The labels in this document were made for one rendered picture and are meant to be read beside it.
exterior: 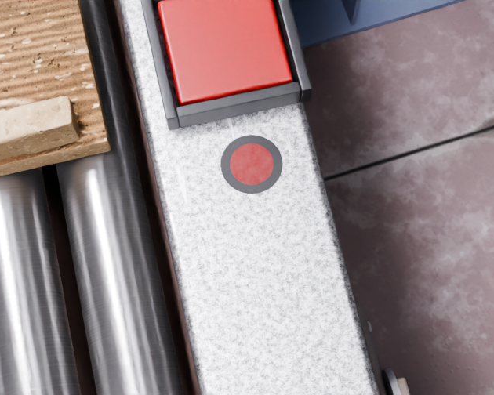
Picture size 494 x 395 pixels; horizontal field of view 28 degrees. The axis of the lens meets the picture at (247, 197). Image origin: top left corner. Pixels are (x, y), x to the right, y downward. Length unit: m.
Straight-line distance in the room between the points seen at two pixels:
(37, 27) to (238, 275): 0.16
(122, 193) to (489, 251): 1.02
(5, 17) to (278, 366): 0.23
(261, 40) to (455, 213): 0.99
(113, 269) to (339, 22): 1.10
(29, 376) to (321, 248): 0.16
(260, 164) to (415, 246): 0.96
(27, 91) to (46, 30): 0.03
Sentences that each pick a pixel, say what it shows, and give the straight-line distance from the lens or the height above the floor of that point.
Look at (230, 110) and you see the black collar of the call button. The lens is 0.50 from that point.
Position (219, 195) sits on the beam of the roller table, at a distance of 0.50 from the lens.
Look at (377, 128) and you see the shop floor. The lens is 1.50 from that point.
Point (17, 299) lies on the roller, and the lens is 0.50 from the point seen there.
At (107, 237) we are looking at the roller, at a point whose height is 0.92.
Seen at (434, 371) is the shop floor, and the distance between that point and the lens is 1.43.
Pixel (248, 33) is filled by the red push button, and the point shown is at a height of 0.93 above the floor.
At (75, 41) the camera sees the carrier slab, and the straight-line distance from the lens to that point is 0.52.
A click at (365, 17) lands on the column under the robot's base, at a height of 0.01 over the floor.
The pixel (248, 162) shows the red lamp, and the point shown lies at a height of 0.92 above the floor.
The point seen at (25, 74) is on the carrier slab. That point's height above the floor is 0.94.
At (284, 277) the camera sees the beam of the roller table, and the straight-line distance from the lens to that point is 0.49.
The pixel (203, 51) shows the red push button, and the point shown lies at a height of 0.93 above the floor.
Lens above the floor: 1.39
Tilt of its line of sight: 73 degrees down
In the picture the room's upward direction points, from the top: 1 degrees counter-clockwise
